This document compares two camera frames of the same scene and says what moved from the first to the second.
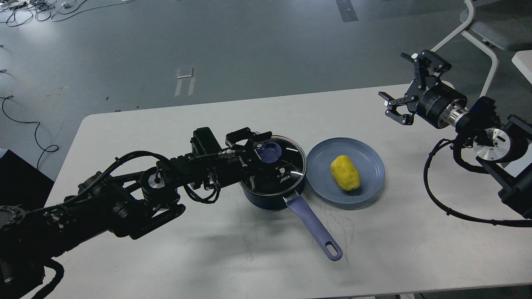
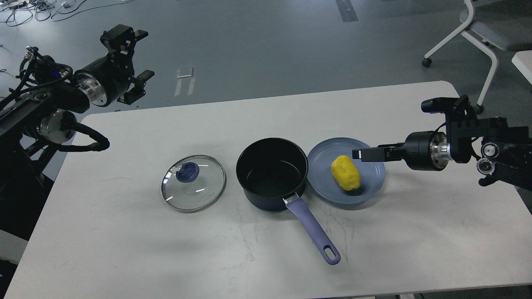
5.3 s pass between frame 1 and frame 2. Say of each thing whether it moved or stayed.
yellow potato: stayed
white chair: stayed
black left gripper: moved
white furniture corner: stayed
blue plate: stayed
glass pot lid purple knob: moved
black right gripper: moved
